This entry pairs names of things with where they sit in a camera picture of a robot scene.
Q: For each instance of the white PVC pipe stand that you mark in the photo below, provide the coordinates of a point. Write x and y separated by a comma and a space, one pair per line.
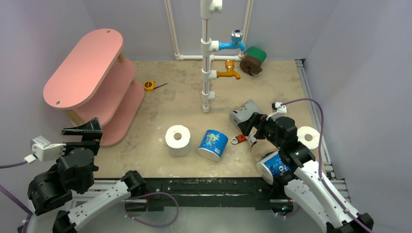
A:
212, 58

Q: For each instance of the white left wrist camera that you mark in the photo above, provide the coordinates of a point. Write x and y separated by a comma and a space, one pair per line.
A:
43, 150

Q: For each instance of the orange brass faucet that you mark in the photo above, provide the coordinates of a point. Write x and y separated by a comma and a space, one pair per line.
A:
230, 72

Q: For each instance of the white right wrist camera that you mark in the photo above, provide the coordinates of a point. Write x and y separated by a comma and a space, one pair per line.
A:
278, 109

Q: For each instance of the blue wrapped roll near base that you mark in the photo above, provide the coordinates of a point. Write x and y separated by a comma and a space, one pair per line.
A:
271, 166

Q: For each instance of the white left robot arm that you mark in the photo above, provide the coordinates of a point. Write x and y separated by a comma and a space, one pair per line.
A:
65, 198

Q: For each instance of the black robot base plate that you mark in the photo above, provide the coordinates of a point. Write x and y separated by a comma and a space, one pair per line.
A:
251, 192

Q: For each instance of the blue toilet paper roll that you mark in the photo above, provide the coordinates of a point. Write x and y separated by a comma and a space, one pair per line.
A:
212, 145

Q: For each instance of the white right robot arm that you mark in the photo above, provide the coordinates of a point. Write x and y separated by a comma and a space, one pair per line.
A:
304, 181

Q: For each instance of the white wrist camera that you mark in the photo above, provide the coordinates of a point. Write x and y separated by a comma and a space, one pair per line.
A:
43, 150
278, 109

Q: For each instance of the blue plastic faucet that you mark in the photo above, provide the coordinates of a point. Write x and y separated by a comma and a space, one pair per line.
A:
236, 42

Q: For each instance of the yellow tape measure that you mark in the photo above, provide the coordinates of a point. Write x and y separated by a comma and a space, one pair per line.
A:
151, 85

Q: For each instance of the plain white toilet paper roll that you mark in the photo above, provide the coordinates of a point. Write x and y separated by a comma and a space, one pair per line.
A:
178, 140

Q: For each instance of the green brown wrapped roll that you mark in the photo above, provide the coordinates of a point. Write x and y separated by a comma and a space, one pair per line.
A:
252, 61

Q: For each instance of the grey toilet paper roll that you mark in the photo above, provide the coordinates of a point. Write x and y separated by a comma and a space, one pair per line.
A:
241, 112

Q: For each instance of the red handled adjustable wrench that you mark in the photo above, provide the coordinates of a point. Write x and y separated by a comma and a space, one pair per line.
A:
242, 138

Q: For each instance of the aluminium frame rail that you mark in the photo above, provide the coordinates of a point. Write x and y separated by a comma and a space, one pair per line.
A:
316, 120

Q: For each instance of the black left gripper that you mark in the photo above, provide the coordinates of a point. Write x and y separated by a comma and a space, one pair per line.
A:
93, 128

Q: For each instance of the pink three-tier shelf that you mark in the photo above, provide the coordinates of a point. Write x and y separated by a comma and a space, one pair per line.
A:
96, 80

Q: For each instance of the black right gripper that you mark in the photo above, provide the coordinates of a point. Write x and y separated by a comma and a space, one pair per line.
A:
257, 124

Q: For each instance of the white toilet roll at right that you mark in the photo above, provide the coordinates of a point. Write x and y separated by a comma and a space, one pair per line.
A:
309, 137

